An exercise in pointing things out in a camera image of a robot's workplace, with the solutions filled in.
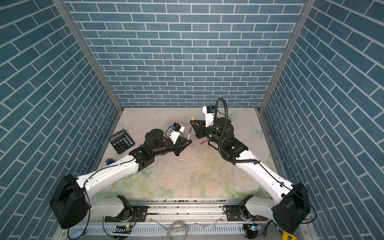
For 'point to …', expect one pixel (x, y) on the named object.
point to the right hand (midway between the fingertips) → (189, 120)
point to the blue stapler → (109, 161)
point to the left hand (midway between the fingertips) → (191, 142)
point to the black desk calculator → (121, 141)
